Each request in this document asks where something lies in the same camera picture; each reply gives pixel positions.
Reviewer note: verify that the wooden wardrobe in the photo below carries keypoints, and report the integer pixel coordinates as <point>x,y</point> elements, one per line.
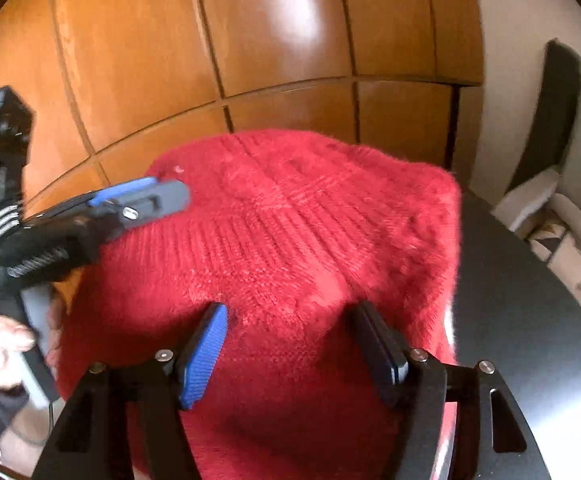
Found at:
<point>250,55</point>

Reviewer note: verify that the person's left hand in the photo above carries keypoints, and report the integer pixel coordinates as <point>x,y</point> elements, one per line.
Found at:
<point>0,345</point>

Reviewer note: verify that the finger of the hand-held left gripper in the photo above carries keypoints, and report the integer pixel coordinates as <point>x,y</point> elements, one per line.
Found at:
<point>168,199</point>
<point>120,193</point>

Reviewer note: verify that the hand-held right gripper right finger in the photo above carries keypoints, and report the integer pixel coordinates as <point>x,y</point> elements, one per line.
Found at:
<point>385,350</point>

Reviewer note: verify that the red knitted sweater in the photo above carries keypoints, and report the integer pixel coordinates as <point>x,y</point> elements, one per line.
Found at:
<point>295,240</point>

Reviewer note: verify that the white patterned cushion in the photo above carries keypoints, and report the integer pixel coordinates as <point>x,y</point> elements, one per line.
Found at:
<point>575,265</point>

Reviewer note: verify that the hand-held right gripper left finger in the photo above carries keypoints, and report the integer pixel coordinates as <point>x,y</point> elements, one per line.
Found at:
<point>201,360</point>

